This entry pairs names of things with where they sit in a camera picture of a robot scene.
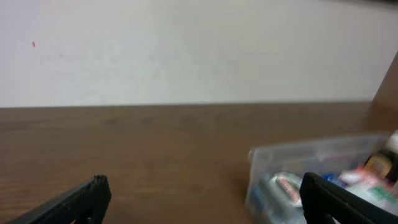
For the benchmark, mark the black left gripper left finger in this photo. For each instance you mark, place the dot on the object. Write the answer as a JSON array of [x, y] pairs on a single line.
[[85, 203]]

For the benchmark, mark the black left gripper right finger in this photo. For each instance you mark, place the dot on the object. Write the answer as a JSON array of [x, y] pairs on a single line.
[[326, 203]]

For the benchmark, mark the clear plastic container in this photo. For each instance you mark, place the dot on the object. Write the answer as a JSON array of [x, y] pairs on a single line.
[[326, 157]]

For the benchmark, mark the black bottle white cap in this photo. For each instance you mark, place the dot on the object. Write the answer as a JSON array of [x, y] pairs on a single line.
[[383, 163]]

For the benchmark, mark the red Panadol box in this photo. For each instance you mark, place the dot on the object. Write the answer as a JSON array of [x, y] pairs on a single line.
[[359, 176]]

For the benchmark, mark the white green Panadol box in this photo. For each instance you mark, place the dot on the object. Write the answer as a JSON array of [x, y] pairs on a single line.
[[376, 195]]

